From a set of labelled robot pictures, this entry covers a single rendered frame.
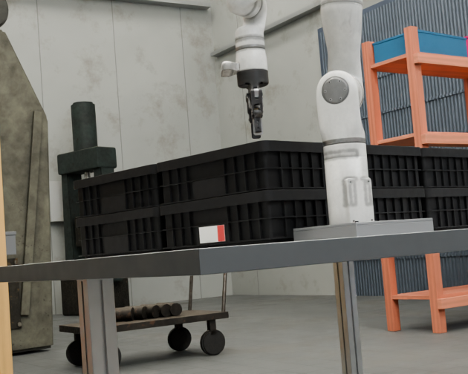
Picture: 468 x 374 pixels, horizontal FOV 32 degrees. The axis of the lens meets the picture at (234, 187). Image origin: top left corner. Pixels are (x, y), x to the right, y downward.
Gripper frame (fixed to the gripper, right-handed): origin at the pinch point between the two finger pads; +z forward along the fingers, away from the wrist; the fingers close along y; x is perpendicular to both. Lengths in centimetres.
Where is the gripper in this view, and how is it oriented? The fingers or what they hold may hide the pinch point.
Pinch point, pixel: (256, 130)
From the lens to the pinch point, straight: 196.7
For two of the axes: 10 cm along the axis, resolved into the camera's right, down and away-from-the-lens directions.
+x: -10.0, 0.7, -0.6
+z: 0.8, 9.9, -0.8
